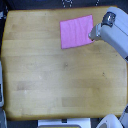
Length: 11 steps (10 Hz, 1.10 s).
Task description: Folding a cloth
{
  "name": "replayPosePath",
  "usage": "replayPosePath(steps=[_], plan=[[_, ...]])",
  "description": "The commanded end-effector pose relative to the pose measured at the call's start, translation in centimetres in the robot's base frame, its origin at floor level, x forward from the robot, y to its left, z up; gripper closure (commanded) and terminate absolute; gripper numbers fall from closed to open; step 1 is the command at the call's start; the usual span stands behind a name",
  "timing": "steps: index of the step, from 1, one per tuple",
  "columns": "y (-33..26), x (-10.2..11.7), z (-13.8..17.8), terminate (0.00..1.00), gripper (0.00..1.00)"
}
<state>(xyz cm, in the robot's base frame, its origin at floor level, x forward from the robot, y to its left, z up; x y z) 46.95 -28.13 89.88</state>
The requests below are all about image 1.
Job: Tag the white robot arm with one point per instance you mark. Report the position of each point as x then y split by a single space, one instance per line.
110 32

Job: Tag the grey object at left edge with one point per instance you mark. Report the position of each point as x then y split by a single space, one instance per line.
2 123

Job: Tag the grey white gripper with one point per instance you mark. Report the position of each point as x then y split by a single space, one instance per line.
94 35

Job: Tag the pink cloth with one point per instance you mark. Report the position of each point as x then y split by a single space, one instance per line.
74 32

